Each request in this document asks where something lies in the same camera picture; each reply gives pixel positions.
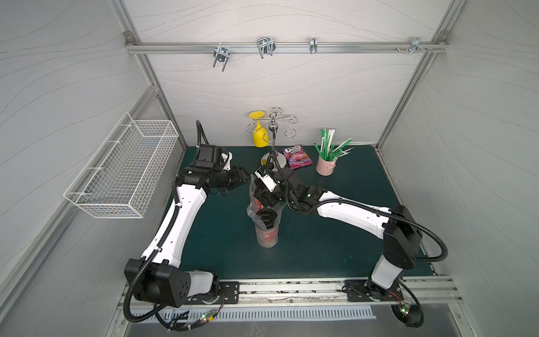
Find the clear plastic carrier bag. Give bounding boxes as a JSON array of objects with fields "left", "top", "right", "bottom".
[{"left": 246, "top": 176, "right": 284, "bottom": 249}]

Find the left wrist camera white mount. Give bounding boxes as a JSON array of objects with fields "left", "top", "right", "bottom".
[{"left": 221, "top": 151, "right": 232, "bottom": 171}]

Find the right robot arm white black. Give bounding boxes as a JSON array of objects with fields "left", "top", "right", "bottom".
[{"left": 251, "top": 154, "right": 449, "bottom": 300}]

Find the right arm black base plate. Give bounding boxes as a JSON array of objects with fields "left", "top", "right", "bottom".
[{"left": 341, "top": 279, "right": 403, "bottom": 303}]

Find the purple snack packet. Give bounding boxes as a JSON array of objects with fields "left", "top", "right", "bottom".
[{"left": 282, "top": 145, "right": 313, "bottom": 170}]

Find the base cable bundle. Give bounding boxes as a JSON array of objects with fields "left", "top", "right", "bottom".
[
  {"left": 154, "top": 294, "right": 225, "bottom": 333},
  {"left": 389, "top": 281, "right": 426, "bottom": 329}
]

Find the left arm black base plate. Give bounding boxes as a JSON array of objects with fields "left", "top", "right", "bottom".
[{"left": 185, "top": 281, "right": 240, "bottom": 306}]

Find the left base cable bundle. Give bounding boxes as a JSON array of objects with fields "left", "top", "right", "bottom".
[{"left": 154, "top": 294, "right": 225, "bottom": 333}]

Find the red milk tea cup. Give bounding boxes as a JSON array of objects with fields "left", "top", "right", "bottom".
[
  {"left": 247, "top": 184, "right": 272, "bottom": 218},
  {"left": 255, "top": 209, "right": 279, "bottom": 249}
]

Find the right base cable bundle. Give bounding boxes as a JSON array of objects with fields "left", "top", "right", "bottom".
[{"left": 389, "top": 281, "right": 426, "bottom": 329}]

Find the pink straw holder cup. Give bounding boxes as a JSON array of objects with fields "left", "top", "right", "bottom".
[{"left": 316, "top": 157, "right": 337, "bottom": 176}]

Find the white wire basket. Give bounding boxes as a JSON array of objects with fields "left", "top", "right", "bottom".
[{"left": 63, "top": 112, "right": 178, "bottom": 219}]

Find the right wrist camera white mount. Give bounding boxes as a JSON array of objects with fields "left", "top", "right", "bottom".
[{"left": 255, "top": 170, "right": 278, "bottom": 192}]

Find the aluminium overhead rail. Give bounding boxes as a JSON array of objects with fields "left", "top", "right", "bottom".
[{"left": 126, "top": 40, "right": 450, "bottom": 55}]

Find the white vent strip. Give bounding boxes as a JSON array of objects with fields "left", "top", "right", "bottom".
[{"left": 160, "top": 305, "right": 377, "bottom": 323}]

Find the metal cup hanging stand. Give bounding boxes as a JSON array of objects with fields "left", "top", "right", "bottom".
[{"left": 261, "top": 107, "right": 298, "bottom": 169}]

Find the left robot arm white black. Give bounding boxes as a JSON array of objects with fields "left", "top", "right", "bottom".
[{"left": 122, "top": 121, "right": 251, "bottom": 323}]

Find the yellow plastic goblet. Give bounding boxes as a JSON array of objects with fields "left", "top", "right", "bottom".
[{"left": 246, "top": 111, "right": 269, "bottom": 148}]

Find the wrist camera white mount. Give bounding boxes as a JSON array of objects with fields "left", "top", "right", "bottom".
[
  {"left": 255, "top": 170, "right": 278, "bottom": 192},
  {"left": 221, "top": 151, "right": 232, "bottom": 171}
]

